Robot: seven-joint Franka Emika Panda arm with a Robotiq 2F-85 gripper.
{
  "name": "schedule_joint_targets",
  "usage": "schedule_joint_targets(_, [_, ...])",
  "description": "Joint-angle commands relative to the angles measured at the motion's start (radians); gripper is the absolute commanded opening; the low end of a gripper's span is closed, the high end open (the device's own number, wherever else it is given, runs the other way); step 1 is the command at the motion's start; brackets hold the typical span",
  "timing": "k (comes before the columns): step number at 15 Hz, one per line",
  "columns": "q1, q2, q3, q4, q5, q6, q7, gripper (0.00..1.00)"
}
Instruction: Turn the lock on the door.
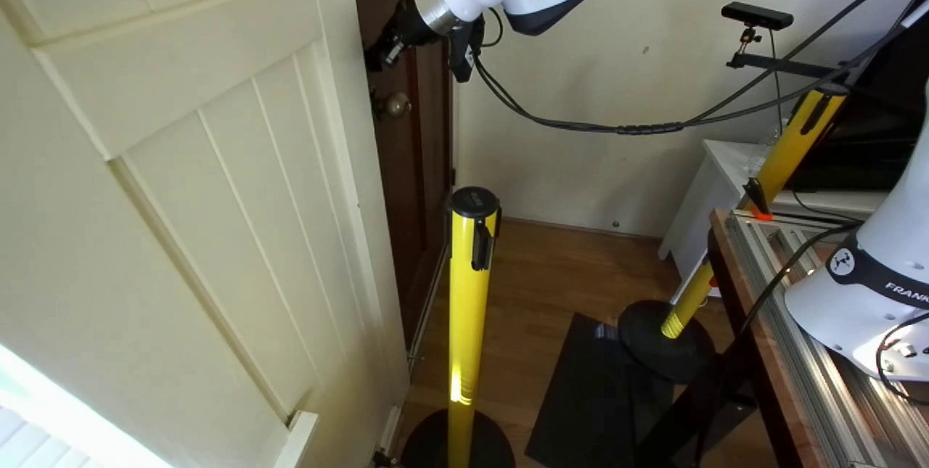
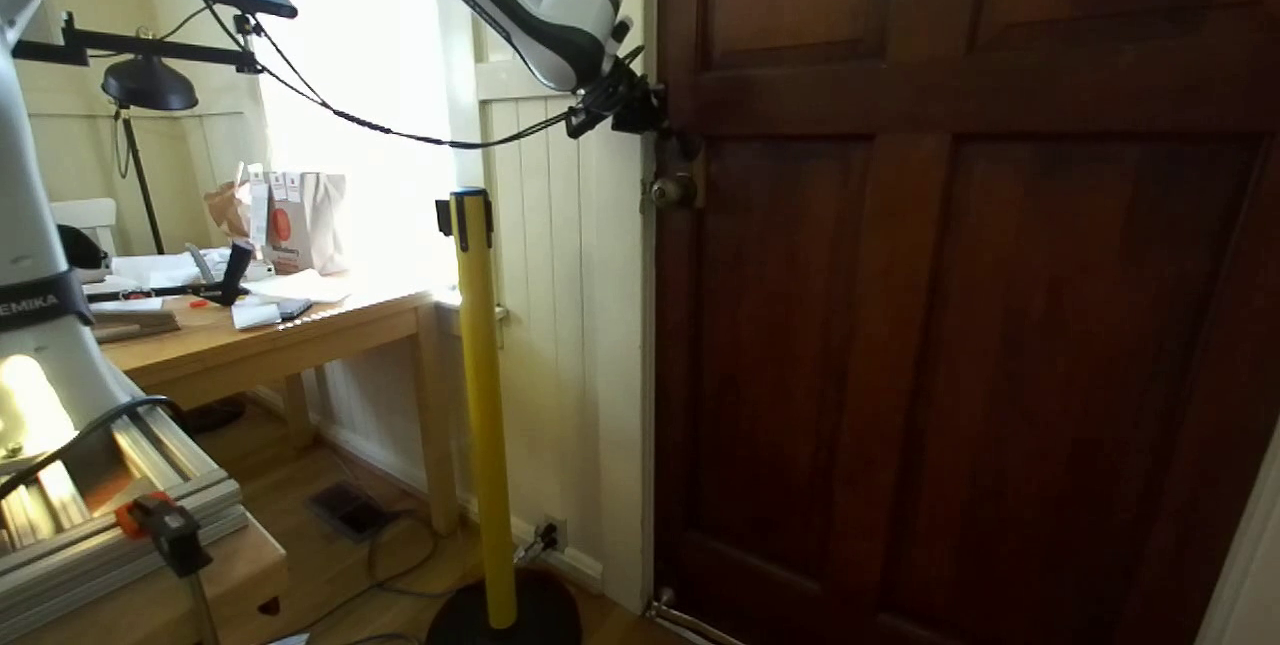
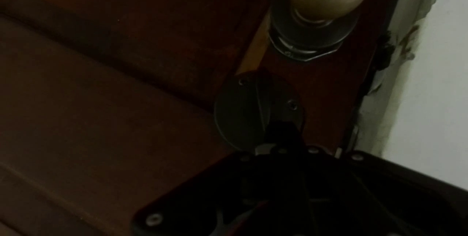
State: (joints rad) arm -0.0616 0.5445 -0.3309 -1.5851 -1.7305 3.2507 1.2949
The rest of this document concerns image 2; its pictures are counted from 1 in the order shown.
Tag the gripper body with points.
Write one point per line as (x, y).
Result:
(638, 105)

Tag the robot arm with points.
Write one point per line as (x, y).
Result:
(560, 20)

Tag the brass door knob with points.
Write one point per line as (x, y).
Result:
(671, 190)

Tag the dark wooden door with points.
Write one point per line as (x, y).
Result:
(960, 325)

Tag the window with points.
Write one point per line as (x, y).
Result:
(350, 75)

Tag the white paper bag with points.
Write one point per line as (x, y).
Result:
(310, 225)

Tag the sheet of white paper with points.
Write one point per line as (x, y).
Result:
(300, 285)

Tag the wooden table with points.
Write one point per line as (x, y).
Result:
(300, 335)

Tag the brown paper bag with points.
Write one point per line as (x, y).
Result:
(230, 207)

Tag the black desk lamp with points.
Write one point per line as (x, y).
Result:
(150, 85)

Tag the white chair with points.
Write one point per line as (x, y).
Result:
(88, 220)

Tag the orange and black clamp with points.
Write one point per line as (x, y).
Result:
(170, 530)

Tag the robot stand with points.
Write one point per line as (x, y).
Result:
(130, 545)

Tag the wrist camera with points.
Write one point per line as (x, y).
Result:
(586, 117)

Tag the yellow stanchion post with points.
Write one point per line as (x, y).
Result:
(485, 375)

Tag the wall socket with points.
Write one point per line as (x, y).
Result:
(553, 532)

